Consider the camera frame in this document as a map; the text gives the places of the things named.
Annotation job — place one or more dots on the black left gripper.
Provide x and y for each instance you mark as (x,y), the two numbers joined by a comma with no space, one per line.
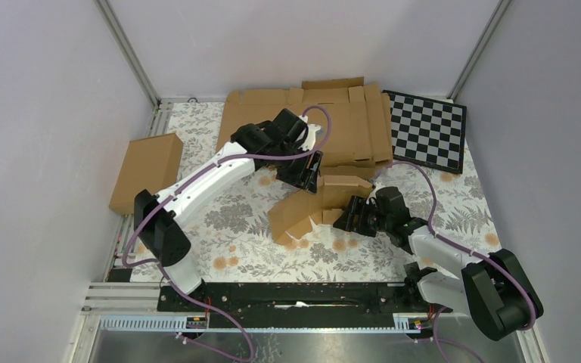
(305,177)

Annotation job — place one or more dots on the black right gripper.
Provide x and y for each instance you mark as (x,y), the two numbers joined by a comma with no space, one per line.
(359,207)

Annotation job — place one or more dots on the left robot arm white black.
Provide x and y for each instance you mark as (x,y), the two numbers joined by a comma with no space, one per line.
(289,143)

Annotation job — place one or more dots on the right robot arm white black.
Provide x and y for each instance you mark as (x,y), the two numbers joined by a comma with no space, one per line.
(491,288)

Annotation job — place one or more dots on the folded brown cardboard box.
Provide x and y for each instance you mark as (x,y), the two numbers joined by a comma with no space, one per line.
(150,163)

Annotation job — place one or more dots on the stack of flat cardboard blanks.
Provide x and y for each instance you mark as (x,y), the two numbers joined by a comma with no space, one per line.
(359,113)

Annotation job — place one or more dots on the floral patterned table mat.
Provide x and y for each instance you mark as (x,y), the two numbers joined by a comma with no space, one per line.
(231,239)

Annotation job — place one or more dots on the black white checkerboard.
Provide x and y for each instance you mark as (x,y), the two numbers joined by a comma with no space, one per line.
(427,132)

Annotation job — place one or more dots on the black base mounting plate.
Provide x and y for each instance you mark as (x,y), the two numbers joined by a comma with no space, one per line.
(303,306)

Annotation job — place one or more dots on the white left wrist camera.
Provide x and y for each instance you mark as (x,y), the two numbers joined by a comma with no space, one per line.
(307,139)

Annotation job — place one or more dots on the right aluminium frame post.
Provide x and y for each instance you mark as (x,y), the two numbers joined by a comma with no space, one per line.
(490,28)

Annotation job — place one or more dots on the aluminium frame post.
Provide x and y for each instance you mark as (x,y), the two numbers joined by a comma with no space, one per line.
(127,51)
(490,28)

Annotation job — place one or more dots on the left aluminium frame post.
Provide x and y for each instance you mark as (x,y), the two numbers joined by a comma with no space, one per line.
(127,51)

